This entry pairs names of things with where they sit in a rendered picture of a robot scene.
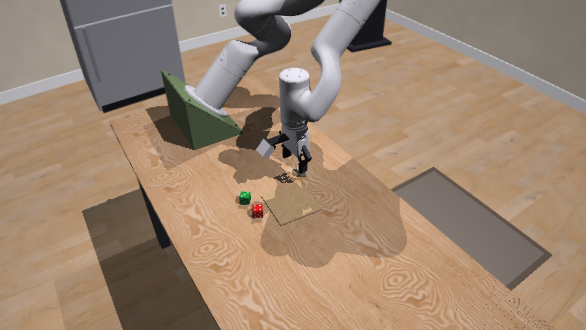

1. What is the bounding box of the beige flat mat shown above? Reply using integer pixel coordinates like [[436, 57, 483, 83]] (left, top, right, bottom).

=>
[[261, 182, 322, 226]]

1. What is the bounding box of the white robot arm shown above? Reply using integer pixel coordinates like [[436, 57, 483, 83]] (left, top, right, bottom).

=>
[[184, 0, 380, 159]]

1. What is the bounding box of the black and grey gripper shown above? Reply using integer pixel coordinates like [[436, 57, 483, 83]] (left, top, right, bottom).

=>
[[279, 124, 312, 174]]

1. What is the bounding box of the grey die with black pips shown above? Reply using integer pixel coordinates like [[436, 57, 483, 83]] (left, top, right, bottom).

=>
[[297, 165, 306, 177]]

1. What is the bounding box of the red die with white pips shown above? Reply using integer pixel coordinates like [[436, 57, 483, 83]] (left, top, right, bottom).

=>
[[252, 204, 263, 218]]

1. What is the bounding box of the green die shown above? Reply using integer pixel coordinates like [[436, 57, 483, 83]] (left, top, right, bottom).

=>
[[239, 191, 251, 205]]

